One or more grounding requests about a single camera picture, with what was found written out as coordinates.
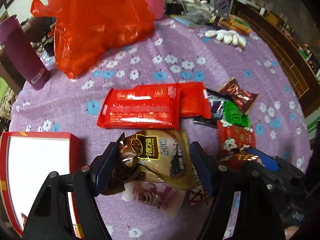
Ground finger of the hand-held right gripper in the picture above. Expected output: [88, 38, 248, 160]
[239, 159, 285, 198]
[246, 148, 305, 181]

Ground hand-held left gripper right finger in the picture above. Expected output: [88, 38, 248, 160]
[189, 141, 285, 240]

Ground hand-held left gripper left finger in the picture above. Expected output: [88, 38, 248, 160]
[22, 141, 120, 240]

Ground red gold snack packet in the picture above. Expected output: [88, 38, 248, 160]
[220, 152, 263, 173]

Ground brown patterned snack packet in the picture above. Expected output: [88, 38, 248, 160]
[187, 175, 213, 208]

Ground red floral snack packet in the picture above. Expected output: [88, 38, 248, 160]
[217, 120, 256, 155]

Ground beige brown snack packet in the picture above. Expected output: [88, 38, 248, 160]
[104, 129, 198, 195]

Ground pink white snack packet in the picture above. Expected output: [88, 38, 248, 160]
[122, 181, 187, 217]

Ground red gift box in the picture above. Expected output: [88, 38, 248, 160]
[0, 131, 85, 239]

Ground maroon foil snack packet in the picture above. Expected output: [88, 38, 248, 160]
[217, 78, 258, 114]

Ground large red snack packet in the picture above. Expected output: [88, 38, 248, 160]
[177, 82, 212, 119]
[97, 84, 182, 130]

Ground green snack packet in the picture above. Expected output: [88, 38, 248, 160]
[223, 101, 251, 127]

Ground dark purple snack packet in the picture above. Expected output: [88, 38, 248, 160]
[194, 88, 227, 128]

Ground purple floral tablecloth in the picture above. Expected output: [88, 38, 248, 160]
[11, 12, 312, 240]

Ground wooden side cabinet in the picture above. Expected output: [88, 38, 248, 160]
[222, 0, 320, 135]

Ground white cotton gloves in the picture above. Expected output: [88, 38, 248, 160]
[165, 0, 213, 13]
[205, 29, 247, 47]

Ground green cloth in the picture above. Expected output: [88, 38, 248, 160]
[0, 77, 9, 98]

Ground orange packets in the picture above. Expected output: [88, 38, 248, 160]
[217, 15, 252, 37]

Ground purple thermos bottle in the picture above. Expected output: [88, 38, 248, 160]
[0, 15, 50, 90]

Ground red plastic bag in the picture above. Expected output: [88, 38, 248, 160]
[30, 0, 155, 78]

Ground thin blue booklet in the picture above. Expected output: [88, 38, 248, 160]
[170, 14, 200, 28]

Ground dark grey pouch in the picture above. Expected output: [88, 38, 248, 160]
[189, 12, 208, 25]

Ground black slotted stand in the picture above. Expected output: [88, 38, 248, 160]
[213, 0, 230, 17]

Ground small black box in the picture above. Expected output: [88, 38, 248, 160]
[165, 1, 187, 14]

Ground pink bottle with knitted sleeve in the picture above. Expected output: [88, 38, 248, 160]
[139, 0, 166, 20]

